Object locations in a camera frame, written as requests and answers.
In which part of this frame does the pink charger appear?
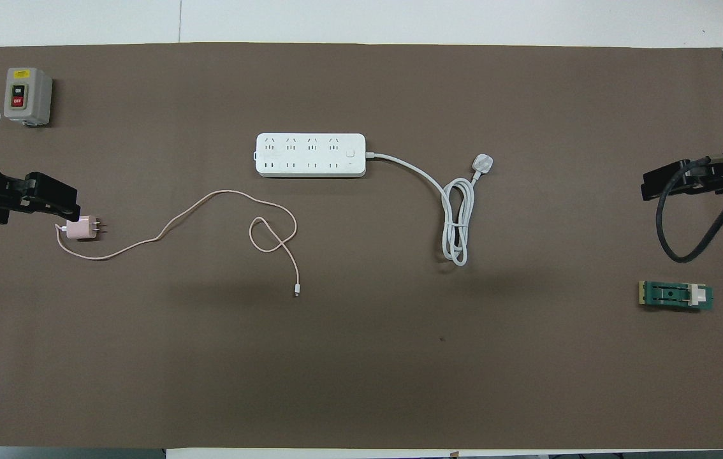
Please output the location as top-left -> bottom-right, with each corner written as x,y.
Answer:
63,217 -> 109,242

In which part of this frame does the pink charging cable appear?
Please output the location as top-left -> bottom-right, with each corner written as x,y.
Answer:
54,189 -> 302,298

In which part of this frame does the brown table mat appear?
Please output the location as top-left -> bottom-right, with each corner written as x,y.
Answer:
0,42 -> 723,450

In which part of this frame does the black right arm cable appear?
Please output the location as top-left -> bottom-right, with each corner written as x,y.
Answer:
655,159 -> 723,264

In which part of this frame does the grey on-off switch box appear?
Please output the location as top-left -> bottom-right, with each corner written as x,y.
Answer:
4,67 -> 54,128

